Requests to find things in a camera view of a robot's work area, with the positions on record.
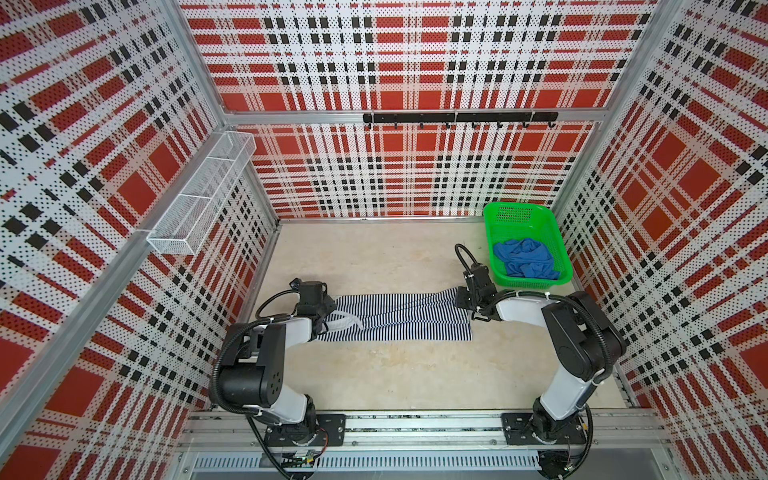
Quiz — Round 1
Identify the black hook rail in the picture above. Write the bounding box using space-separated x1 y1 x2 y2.
362 111 559 126

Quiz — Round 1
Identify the blue white striped tank top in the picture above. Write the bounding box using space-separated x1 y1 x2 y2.
319 288 472 342

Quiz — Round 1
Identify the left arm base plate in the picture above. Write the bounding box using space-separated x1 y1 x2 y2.
264 412 346 447

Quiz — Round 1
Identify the green plastic basket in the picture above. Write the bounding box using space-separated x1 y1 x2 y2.
483 202 573 290

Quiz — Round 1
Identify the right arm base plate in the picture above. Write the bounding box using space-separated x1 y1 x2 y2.
501 412 587 446

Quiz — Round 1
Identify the white wire mesh shelf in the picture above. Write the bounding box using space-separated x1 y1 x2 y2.
147 131 256 256

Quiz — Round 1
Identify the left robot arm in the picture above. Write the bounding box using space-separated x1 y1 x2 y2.
209 278 336 441

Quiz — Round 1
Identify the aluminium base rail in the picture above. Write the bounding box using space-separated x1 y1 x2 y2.
176 410 673 475

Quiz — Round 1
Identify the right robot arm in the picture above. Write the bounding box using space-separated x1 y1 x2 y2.
456 263 626 428

